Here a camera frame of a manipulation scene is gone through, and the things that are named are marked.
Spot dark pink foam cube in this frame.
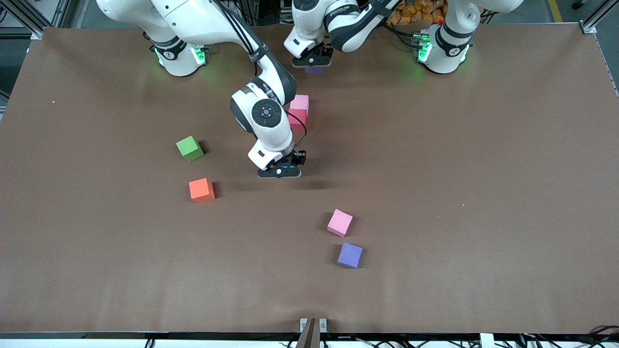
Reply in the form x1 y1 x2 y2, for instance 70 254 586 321
289 109 308 132

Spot orange snack bags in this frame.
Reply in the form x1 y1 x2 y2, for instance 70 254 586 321
386 0 448 26

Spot metal mounting bracket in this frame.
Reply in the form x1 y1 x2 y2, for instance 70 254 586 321
299 318 328 334

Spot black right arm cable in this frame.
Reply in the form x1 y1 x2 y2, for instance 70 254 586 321
213 0 308 148

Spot brown table cover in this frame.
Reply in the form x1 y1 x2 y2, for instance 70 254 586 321
0 23 619 335

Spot green foam cube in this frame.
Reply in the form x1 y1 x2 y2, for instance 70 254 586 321
176 136 205 162

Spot brown wooden bar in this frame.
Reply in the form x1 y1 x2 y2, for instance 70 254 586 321
296 318 318 348

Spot orange foam cube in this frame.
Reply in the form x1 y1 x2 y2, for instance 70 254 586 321
189 178 215 203

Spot aluminium frame profile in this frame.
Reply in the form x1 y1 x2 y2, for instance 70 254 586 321
580 0 619 35
0 0 78 40

